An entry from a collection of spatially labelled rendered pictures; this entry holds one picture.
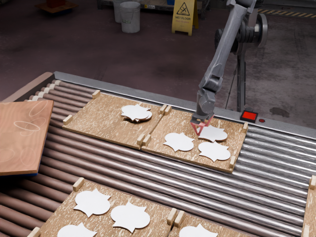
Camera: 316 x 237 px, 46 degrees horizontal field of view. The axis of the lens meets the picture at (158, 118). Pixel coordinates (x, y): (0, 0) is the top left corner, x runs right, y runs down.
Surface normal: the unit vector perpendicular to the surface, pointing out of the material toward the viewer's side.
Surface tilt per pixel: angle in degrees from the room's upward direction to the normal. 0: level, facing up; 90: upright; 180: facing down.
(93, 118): 0
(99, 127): 0
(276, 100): 0
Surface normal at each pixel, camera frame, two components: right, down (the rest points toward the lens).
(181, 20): -0.34, 0.34
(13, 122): 0.00, -0.83
